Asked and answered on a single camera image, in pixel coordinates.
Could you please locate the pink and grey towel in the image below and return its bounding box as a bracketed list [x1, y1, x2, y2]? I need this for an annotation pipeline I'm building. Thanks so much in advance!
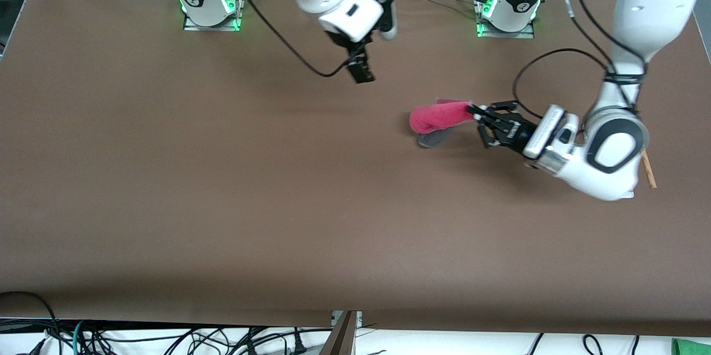
[409, 99, 479, 149]

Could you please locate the table support beam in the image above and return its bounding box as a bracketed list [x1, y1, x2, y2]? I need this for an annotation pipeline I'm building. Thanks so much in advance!
[319, 311, 363, 355]

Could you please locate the green cloth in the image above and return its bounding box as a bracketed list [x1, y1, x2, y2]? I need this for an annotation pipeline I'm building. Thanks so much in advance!
[671, 338, 711, 355]

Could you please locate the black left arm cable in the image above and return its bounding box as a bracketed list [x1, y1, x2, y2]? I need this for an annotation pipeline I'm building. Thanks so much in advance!
[512, 0, 648, 122]

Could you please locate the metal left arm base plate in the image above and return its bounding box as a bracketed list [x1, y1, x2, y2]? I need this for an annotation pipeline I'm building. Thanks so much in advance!
[475, 0, 536, 39]

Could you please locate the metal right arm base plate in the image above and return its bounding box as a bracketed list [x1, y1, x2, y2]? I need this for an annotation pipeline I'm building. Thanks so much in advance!
[182, 0, 246, 32]

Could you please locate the black cable with plug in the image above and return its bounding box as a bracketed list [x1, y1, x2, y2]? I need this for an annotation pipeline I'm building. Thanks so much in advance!
[286, 326, 311, 355]

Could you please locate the teal cable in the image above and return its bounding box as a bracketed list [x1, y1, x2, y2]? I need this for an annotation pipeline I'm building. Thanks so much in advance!
[71, 319, 87, 355]

